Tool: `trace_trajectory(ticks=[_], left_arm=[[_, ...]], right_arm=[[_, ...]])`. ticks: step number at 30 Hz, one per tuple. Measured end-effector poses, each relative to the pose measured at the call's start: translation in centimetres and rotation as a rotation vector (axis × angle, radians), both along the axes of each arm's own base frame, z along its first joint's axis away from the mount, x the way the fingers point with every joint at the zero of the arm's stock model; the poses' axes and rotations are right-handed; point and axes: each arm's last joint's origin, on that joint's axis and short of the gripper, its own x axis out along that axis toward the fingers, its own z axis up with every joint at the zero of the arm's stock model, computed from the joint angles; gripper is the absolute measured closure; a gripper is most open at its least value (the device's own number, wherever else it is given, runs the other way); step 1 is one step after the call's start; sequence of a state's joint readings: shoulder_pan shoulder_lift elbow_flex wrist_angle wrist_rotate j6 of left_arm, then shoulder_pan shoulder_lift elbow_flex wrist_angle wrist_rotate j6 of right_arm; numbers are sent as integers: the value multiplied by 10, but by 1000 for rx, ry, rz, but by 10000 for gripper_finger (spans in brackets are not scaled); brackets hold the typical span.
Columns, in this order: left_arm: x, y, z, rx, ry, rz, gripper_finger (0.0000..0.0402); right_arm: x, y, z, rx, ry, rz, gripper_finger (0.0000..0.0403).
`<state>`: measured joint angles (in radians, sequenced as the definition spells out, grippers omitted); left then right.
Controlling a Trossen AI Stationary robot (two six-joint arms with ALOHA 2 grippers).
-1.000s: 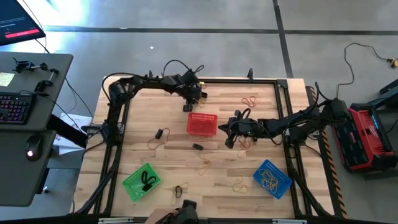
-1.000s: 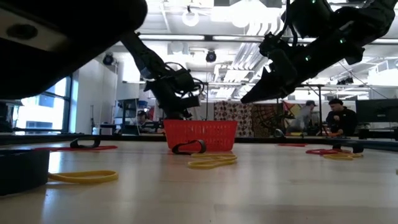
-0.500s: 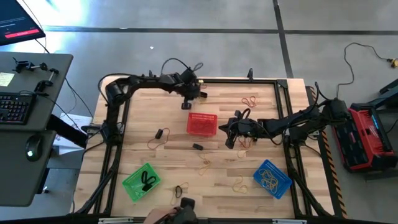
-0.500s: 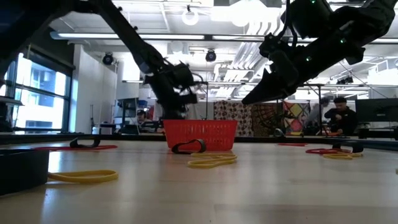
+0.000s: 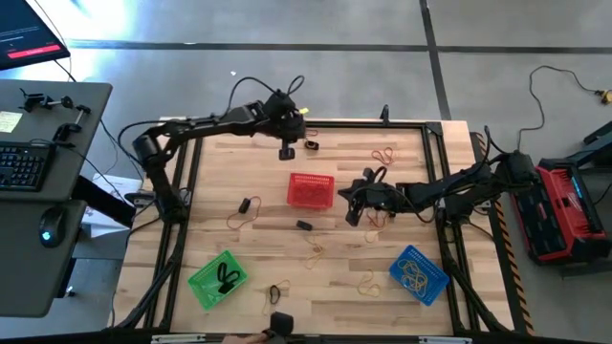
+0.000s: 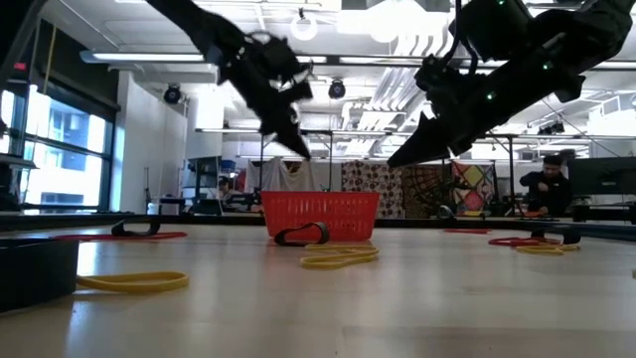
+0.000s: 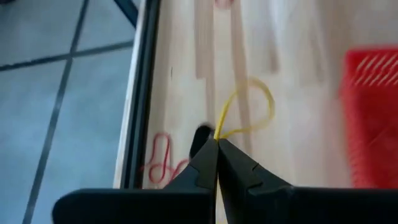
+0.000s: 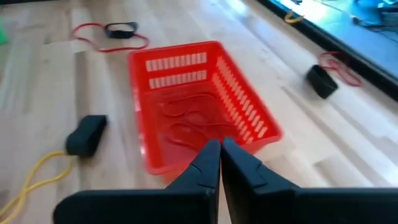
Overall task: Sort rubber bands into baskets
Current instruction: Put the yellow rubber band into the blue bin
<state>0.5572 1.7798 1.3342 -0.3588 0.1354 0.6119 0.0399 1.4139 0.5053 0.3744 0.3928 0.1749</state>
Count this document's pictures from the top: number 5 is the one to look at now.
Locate yellow sticky note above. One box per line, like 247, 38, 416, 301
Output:
0, 110, 24, 134

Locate black floor cable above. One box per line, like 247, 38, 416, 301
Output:
516, 64, 604, 159

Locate black desk clamp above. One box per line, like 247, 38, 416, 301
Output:
18, 88, 76, 114
51, 103, 92, 144

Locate monitor with red button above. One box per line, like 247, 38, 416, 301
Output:
0, 0, 72, 72

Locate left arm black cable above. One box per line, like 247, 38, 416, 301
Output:
118, 74, 307, 159

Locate black computer mouse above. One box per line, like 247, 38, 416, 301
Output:
37, 205, 68, 248

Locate person's hand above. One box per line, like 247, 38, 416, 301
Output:
222, 333, 272, 344

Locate red black power station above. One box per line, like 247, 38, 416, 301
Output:
518, 157, 612, 267

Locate black yellow hazard strip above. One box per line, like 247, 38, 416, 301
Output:
470, 131, 536, 337

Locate green plastic basket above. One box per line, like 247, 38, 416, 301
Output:
186, 249, 250, 312

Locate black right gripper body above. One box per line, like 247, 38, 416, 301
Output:
337, 166, 408, 227

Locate black desk leg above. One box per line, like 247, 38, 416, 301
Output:
71, 174, 138, 229

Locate blue plastic basket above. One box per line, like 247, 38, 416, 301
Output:
388, 244, 451, 308

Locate black backlit keyboard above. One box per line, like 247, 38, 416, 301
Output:
0, 141, 55, 192

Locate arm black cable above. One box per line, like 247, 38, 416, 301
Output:
118, 74, 307, 159
362, 124, 501, 226

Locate dark grey side desk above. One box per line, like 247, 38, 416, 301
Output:
0, 199, 88, 319

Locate silver metal bracket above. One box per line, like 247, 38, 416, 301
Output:
418, 335, 473, 344
150, 333, 207, 344

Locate black metal table frame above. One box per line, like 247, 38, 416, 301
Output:
112, 118, 513, 338

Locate dark equipment base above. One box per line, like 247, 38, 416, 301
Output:
566, 119, 612, 173

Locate black handheld object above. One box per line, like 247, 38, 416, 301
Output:
269, 312, 295, 344

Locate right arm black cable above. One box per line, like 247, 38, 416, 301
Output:
362, 124, 501, 226

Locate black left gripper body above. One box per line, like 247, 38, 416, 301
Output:
264, 90, 308, 161

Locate white paper sheets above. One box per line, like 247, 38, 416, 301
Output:
78, 172, 144, 240

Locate red plastic basket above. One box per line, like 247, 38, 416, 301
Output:
286, 172, 336, 210

